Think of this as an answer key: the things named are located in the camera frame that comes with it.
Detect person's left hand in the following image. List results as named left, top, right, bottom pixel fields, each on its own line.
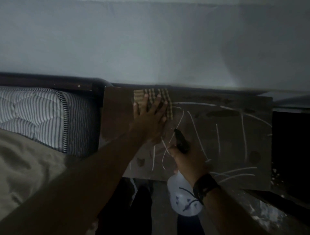
left=128, top=94, right=169, bottom=143

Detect person's left forearm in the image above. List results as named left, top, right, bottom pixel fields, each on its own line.
left=0, top=135, right=146, bottom=235

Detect white spray bottle black trigger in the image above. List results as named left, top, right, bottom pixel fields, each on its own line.
left=167, top=128, right=203, bottom=217

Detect person's right hand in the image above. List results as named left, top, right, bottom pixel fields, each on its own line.
left=168, top=144, right=213, bottom=188

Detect black wristwatch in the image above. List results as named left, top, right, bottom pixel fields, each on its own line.
left=193, top=173, right=221, bottom=205

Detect tan bed sheet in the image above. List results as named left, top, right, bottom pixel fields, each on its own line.
left=0, top=128, right=80, bottom=221

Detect checkered cleaning cloth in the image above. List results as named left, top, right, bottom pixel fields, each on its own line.
left=133, top=88, right=174, bottom=120

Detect striped quilted mattress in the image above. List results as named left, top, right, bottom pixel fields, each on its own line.
left=0, top=86, right=100, bottom=158

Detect person's black trouser legs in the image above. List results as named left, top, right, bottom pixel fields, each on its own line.
left=96, top=178, right=206, bottom=235

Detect person's right forearm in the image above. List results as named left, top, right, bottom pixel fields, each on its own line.
left=203, top=188, right=269, bottom=235

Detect brown wooden cabinet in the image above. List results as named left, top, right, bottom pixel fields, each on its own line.
left=98, top=85, right=274, bottom=192

